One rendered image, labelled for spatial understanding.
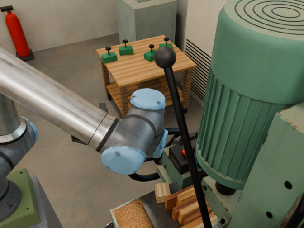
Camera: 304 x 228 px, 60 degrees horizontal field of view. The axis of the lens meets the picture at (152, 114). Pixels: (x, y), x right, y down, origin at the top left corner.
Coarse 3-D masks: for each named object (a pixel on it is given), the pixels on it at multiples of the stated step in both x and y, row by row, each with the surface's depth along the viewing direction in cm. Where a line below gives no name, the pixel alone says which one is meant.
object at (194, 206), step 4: (192, 204) 74; (196, 204) 74; (184, 208) 73; (188, 208) 73; (192, 208) 73; (196, 208) 73; (180, 212) 73; (184, 212) 73; (188, 212) 73; (180, 216) 73; (180, 220) 74
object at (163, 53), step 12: (168, 48) 40; (156, 60) 41; (168, 60) 40; (168, 72) 41; (168, 84) 42; (180, 108) 42; (180, 120) 43; (180, 132) 43; (192, 156) 44; (192, 168) 44; (192, 180) 45; (204, 204) 45; (204, 216) 46
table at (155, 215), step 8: (160, 168) 94; (160, 176) 94; (168, 176) 91; (168, 184) 85; (176, 184) 85; (152, 192) 83; (144, 200) 81; (152, 200) 81; (152, 208) 79; (160, 208) 79; (112, 216) 77; (152, 216) 77; (160, 216) 77; (168, 216) 77; (160, 224) 76; (168, 224) 76; (176, 224) 76
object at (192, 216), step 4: (208, 204) 75; (208, 208) 74; (192, 212) 73; (196, 212) 73; (184, 216) 73; (188, 216) 73; (192, 216) 73; (196, 216) 73; (200, 216) 73; (184, 220) 73; (188, 220) 72; (192, 220) 72; (184, 224) 75
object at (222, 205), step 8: (208, 176) 68; (208, 184) 66; (208, 192) 67; (216, 192) 64; (240, 192) 64; (208, 200) 68; (216, 200) 64; (224, 200) 63; (232, 200) 63; (216, 208) 65; (224, 208) 62; (232, 208) 61
